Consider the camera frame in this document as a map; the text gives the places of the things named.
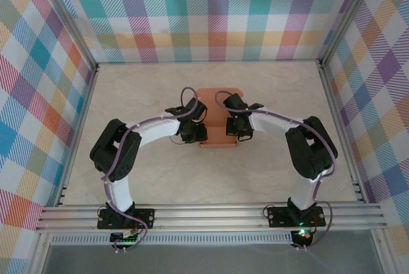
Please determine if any wide aluminium mounting rail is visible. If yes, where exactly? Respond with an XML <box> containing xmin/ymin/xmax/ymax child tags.
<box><xmin>34</xmin><ymin>202</ymin><xmax>388</xmax><ymax>234</ymax></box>

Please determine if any aluminium frame post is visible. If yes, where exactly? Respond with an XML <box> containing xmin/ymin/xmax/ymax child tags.
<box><xmin>30</xmin><ymin>0</ymin><xmax>100</xmax><ymax>71</ymax></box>
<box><xmin>372</xmin><ymin>229</ymin><xmax>400</xmax><ymax>274</ymax></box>
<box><xmin>27</xmin><ymin>232</ymin><xmax>54</xmax><ymax>274</ymax></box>
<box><xmin>317</xmin><ymin>0</ymin><xmax>385</xmax><ymax>65</ymax></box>

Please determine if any salmon pink paper box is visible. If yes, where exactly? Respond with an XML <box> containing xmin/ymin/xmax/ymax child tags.
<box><xmin>195</xmin><ymin>87</ymin><xmax>243</xmax><ymax>149</ymax></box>

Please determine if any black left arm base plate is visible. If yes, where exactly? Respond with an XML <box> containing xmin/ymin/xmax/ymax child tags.
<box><xmin>97</xmin><ymin>208</ymin><xmax>156</xmax><ymax>231</ymax></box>

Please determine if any green lit controller board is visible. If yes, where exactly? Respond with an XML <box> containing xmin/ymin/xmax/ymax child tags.
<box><xmin>110</xmin><ymin>229</ymin><xmax>141</xmax><ymax>245</ymax></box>

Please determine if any aluminium table edge rail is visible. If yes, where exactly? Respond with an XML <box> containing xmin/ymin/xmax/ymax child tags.
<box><xmin>318</xmin><ymin>59</ymin><xmax>368</xmax><ymax>204</ymax></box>
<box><xmin>54</xmin><ymin>63</ymin><xmax>100</xmax><ymax>208</ymax></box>

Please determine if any black round controller module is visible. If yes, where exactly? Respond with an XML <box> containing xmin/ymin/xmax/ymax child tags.
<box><xmin>292</xmin><ymin>227</ymin><xmax>313</xmax><ymax>247</ymax></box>

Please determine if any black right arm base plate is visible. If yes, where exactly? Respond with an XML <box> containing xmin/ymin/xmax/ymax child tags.
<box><xmin>267</xmin><ymin>206</ymin><xmax>326</xmax><ymax>227</ymax></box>

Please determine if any slotted grey cable duct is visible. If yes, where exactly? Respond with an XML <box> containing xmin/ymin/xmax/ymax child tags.
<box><xmin>49</xmin><ymin>231</ymin><xmax>295</xmax><ymax>246</ymax></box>

